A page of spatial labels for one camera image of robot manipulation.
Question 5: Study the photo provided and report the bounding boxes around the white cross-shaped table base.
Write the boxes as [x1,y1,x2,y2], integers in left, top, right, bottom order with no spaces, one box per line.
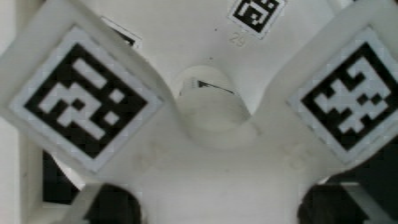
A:
[0,0,398,224]

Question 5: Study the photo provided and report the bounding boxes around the white U-shaped fence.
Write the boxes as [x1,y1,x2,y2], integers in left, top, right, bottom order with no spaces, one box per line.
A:
[0,0,43,224]

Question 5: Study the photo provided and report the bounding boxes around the white cylindrical table leg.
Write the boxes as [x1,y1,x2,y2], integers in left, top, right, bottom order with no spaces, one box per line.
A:
[176,65,249,131]

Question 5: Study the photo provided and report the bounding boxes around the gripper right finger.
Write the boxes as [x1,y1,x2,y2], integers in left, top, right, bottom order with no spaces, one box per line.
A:
[297,182,386,224]

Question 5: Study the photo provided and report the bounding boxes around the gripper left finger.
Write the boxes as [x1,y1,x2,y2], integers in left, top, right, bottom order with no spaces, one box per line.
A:
[61,182,145,224]

